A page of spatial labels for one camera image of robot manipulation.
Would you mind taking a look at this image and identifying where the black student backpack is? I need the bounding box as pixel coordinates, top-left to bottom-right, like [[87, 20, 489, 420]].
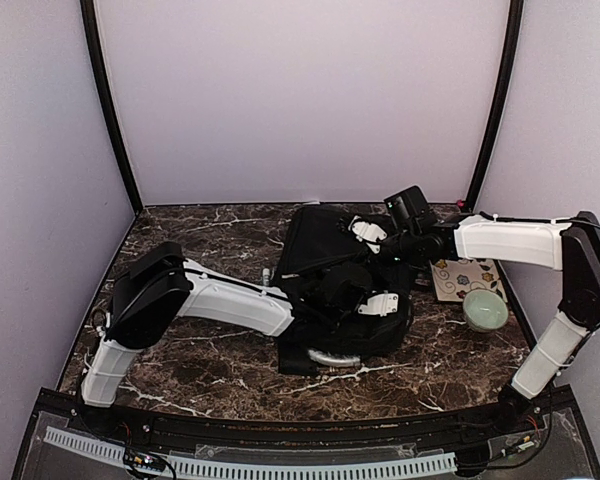
[[272, 205, 414, 376]]

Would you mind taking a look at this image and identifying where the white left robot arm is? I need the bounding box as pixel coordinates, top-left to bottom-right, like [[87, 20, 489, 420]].
[[77, 242, 412, 436]]

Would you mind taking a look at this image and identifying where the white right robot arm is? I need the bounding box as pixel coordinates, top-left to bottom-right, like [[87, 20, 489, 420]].
[[343, 211, 600, 434]]

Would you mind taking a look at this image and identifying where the floral ceramic tile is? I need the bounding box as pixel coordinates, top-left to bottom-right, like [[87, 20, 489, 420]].
[[431, 259, 507, 303]]

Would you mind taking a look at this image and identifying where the pale green ceramic bowl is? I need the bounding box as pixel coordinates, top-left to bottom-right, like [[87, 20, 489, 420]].
[[462, 290, 509, 333]]

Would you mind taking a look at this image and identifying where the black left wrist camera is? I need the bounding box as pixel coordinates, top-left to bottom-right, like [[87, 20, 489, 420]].
[[319, 262, 372, 310]]

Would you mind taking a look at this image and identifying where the black front rail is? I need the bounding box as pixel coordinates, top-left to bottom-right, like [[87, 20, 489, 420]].
[[27, 387, 584, 454]]

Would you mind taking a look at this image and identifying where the black right frame post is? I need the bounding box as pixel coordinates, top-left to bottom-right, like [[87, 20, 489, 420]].
[[458, 0, 524, 212]]

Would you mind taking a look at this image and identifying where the black frame post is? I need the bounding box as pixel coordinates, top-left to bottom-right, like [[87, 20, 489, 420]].
[[458, 0, 524, 212], [80, 0, 144, 216]]

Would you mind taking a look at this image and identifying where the grey slotted cable duct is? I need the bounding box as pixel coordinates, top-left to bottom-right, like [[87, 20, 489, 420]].
[[42, 427, 457, 479]]

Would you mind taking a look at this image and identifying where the black left frame post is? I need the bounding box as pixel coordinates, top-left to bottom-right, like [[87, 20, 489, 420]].
[[80, 0, 144, 216]]

